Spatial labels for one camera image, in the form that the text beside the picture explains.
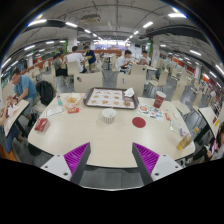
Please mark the person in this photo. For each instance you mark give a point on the person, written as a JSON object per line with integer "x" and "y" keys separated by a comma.
{"x": 24, "y": 88}
{"x": 76, "y": 59}
{"x": 8, "y": 133}
{"x": 59, "y": 65}
{"x": 145, "y": 58}
{"x": 90, "y": 57}
{"x": 218, "y": 146}
{"x": 123, "y": 61}

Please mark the tall red paper cup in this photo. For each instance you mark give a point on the tall red paper cup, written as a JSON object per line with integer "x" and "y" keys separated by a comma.
{"x": 159, "y": 100}

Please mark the white red-striped paper cup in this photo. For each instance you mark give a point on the white red-striped paper cup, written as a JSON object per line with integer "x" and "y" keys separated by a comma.
{"x": 109, "y": 115}

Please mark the red cardboard box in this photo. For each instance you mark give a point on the red cardboard box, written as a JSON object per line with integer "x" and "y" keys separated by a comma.
{"x": 41, "y": 124}

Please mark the dark brown food tray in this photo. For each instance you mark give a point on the dark brown food tray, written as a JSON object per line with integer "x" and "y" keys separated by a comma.
{"x": 110, "y": 98}

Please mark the printed paper leaflet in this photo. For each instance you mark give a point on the printed paper leaflet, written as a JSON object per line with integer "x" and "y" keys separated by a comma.
{"x": 150, "y": 112}

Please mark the small clear plastic bottle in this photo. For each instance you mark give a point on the small clear plastic bottle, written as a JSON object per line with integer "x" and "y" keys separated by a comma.
{"x": 59, "y": 101}

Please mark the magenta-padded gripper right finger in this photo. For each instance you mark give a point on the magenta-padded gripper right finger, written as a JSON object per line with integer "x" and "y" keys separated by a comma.
{"x": 148, "y": 160}

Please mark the small red sauce packet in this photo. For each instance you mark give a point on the small red sauce packet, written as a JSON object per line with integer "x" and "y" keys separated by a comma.
{"x": 73, "y": 110}

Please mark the yellow drink bottle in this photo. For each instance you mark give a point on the yellow drink bottle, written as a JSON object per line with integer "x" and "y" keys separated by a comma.
{"x": 185, "y": 141}

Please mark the black backpack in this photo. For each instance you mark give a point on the black backpack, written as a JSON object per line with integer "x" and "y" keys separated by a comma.
{"x": 45, "y": 92}

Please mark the paper basket of fries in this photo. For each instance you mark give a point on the paper basket of fries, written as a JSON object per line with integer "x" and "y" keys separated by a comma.
{"x": 72, "y": 99}

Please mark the crumpled white napkin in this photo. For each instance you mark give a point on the crumpled white napkin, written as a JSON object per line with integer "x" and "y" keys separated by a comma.
{"x": 129, "y": 92}

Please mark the ceiling light group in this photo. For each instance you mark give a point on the ceiling light group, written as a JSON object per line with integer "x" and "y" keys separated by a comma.
{"x": 71, "y": 24}

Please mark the flat round red coaster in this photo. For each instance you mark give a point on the flat round red coaster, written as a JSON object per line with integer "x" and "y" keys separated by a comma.
{"x": 139, "y": 122}

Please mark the beige chair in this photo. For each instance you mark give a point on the beige chair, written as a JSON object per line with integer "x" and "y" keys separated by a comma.
{"x": 131, "y": 84}
{"x": 88, "y": 82}

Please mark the clear plastic packet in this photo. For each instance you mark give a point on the clear plastic packet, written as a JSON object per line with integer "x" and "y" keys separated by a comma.
{"x": 176, "y": 127}

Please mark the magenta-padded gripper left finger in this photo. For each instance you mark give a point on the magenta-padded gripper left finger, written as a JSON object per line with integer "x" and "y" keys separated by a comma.
{"x": 75, "y": 160}

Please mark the beige side table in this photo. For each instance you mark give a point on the beige side table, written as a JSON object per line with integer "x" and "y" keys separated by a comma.
{"x": 15, "y": 115}
{"x": 209, "y": 118}

